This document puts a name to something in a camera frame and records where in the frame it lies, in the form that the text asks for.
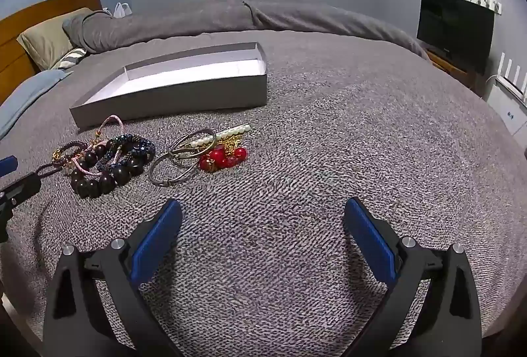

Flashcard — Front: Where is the thin silver bangle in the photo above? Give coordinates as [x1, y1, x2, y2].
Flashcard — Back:
[149, 150, 199, 187]

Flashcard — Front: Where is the white wall power strip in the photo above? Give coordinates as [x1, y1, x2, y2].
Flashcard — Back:
[467, 0, 503, 15]

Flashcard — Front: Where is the olive pillow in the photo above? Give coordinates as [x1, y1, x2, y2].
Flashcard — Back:
[16, 7, 94, 71]

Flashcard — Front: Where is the white router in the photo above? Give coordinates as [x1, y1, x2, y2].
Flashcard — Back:
[485, 51, 527, 136]

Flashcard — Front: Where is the grey duvet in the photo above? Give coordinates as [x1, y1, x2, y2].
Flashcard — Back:
[62, 0, 431, 62]

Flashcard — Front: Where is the blue bead bracelet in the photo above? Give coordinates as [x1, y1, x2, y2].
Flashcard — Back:
[97, 133, 156, 173]

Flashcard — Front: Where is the blue blanket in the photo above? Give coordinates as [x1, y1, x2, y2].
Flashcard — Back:
[0, 69, 74, 142]

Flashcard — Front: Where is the wooden headboard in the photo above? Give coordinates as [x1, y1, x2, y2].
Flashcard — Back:
[0, 0, 103, 105]

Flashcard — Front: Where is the striped pillow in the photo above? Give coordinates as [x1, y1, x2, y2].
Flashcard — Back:
[55, 47, 88, 70]

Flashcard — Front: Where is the pink cord bracelet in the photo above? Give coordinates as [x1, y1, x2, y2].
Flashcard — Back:
[62, 115, 126, 177]

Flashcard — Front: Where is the black television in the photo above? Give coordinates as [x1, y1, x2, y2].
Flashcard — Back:
[416, 0, 496, 75]

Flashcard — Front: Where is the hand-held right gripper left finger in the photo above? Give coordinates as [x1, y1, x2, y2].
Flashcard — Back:
[43, 198, 184, 357]

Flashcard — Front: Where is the wooden television stand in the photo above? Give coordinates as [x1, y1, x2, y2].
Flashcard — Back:
[426, 47, 481, 95]

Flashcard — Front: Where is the grey cardboard box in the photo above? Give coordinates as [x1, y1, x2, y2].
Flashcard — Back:
[69, 42, 268, 131]

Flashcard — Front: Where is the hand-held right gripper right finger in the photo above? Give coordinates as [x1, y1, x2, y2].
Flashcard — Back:
[344, 196, 482, 357]

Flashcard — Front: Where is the dark wooden bead bracelet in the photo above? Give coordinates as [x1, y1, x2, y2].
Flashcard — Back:
[69, 143, 146, 200]

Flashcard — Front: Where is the dark braided cord bracelet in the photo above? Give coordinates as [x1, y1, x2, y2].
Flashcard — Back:
[53, 140, 96, 173]

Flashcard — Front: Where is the pearl hair clip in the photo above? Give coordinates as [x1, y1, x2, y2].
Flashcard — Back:
[190, 123, 252, 148]

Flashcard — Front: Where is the red bead gold chain necklace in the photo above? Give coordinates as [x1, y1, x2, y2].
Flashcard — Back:
[198, 135, 249, 174]

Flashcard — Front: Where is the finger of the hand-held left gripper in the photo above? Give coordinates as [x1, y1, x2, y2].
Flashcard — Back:
[0, 174, 42, 245]
[0, 155, 18, 178]

